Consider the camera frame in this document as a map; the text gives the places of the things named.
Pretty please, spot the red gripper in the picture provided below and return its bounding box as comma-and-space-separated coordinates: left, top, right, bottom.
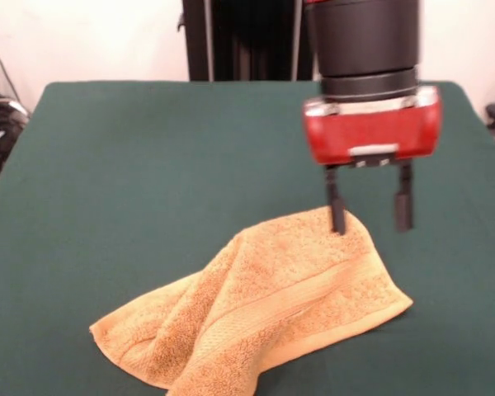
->
303, 86, 443, 237

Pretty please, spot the orange terry towel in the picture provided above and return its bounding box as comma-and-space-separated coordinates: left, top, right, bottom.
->
89, 207, 415, 396

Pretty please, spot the dark green table cloth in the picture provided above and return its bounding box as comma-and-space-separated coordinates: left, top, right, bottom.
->
0, 80, 495, 396

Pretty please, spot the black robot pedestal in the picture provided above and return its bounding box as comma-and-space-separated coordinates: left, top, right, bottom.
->
182, 0, 317, 83

